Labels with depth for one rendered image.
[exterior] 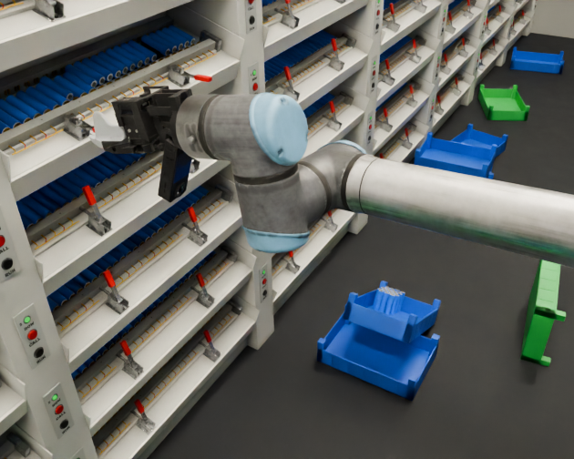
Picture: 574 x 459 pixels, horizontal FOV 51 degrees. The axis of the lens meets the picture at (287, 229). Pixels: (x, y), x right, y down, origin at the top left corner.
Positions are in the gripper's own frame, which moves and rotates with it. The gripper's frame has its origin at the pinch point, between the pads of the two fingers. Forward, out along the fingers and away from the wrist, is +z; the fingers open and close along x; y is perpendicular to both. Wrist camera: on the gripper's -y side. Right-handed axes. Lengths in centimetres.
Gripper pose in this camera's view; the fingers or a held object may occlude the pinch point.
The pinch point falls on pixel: (105, 137)
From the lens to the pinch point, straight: 104.0
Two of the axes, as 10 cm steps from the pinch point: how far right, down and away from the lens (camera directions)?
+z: -8.4, -1.1, 5.4
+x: -5.1, 5.0, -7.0
